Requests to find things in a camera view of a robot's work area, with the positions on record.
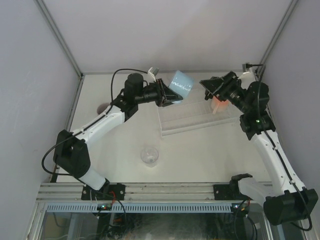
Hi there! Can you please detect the light blue mug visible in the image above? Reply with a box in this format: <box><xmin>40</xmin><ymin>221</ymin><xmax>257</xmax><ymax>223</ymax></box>
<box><xmin>169</xmin><ymin>70</ymin><xmax>195</xmax><ymax>104</ymax></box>

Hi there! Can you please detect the pink ceramic mug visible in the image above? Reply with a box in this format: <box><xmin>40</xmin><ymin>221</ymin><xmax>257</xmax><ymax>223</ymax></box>
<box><xmin>210</xmin><ymin>97</ymin><xmax>229</xmax><ymax>115</ymax></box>

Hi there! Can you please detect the lilac ceramic mug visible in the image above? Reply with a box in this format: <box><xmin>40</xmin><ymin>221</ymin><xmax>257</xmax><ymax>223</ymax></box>
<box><xmin>96</xmin><ymin>102</ymin><xmax>110</xmax><ymax>115</ymax></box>

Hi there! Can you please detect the black mug cream inside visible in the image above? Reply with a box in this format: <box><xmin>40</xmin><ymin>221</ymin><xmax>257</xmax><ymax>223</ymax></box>
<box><xmin>204</xmin><ymin>90</ymin><xmax>213</xmax><ymax>101</ymax></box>

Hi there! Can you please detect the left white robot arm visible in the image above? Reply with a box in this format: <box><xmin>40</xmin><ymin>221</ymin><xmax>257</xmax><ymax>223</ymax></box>
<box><xmin>53</xmin><ymin>73</ymin><xmax>186</xmax><ymax>191</ymax></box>

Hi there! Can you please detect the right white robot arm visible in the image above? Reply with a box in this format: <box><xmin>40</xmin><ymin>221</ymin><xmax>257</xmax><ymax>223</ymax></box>
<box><xmin>199</xmin><ymin>71</ymin><xmax>319</xmax><ymax>226</ymax></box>

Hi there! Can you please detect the clear acrylic dish rack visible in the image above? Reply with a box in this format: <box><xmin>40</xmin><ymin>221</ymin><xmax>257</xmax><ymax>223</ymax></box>
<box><xmin>158</xmin><ymin>83</ymin><xmax>241</xmax><ymax>137</ymax></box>

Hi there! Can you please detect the clear glass near front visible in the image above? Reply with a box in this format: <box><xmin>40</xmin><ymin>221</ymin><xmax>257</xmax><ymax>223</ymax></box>
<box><xmin>140</xmin><ymin>146</ymin><xmax>159</xmax><ymax>168</ymax></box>

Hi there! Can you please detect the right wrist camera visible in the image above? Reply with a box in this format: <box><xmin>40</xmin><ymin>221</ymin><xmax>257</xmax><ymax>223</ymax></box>
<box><xmin>238</xmin><ymin>62</ymin><xmax>255</xmax><ymax>80</ymax></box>

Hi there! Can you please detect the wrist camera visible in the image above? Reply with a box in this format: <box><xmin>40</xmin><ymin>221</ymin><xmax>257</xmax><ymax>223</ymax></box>
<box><xmin>238</xmin><ymin>62</ymin><xmax>255</xmax><ymax>80</ymax></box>
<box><xmin>147</xmin><ymin>67</ymin><xmax>159</xmax><ymax>81</ymax></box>

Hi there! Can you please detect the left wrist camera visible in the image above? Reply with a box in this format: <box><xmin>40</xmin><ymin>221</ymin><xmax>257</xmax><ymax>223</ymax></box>
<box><xmin>147</xmin><ymin>67</ymin><xmax>159</xmax><ymax>81</ymax></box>

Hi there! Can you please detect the right aluminium frame post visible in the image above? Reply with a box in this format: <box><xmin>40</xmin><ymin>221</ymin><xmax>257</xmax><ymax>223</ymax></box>
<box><xmin>255</xmin><ymin>0</ymin><xmax>300</xmax><ymax>78</ymax></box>

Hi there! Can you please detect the aluminium frame post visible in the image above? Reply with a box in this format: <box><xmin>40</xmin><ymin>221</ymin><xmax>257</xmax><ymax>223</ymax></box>
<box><xmin>255</xmin><ymin>0</ymin><xmax>300</xmax><ymax>78</ymax></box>
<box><xmin>34</xmin><ymin>0</ymin><xmax>83</xmax><ymax>79</ymax></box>

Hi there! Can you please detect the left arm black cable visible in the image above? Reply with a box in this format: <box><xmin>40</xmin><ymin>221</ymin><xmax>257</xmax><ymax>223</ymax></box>
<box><xmin>41</xmin><ymin>68</ymin><xmax>151</xmax><ymax>176</ymax></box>

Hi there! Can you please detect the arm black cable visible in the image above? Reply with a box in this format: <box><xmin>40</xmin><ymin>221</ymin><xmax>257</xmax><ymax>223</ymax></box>
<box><xmin>246</xmin><ymin>63</ymin><xmax>313</xmax><ymax>231</ymax></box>
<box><xmin>41</xmin><ymin>68</ymin><xmax>151</xmax><ymax>176</ymax></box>

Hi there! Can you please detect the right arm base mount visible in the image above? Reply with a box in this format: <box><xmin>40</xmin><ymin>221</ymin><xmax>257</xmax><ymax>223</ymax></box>
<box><xmin>213</xmin><ymin>173</ymin><xmax>253</xmax><ymax>201</ymax></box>

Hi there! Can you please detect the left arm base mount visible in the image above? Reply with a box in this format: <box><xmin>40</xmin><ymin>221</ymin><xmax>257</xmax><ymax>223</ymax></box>
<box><xmin>81</xmin><ymin>182</ymin><xmax>126</xmax><ymax>201</ymax></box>

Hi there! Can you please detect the left aluminium frame post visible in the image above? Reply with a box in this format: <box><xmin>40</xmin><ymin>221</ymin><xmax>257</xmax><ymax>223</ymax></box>
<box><xmin>34</xmin><ymin>0</ymin><xmax>83</xmax><ymax>79</ymax></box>

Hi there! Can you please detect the aluminium front rail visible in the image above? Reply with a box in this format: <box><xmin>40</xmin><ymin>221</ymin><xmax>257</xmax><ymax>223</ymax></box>
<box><xmin>36</xmin><ymin>182</ymin><xmax>224</xmax><ymax>203</ymax></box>

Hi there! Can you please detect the blue slotted cable duct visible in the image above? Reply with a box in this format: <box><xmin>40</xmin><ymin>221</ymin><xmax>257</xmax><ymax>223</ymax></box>
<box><xmin>46</xmin><ymin>202</ymin><xmax>233</xmax><ymax>214</ymax></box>

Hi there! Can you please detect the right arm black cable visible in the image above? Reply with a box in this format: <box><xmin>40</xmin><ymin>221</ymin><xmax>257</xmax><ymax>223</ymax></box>
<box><xmin>246</xmin><ymin>63</ymin><xmax>313</xmax><ymax>231</ymax></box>

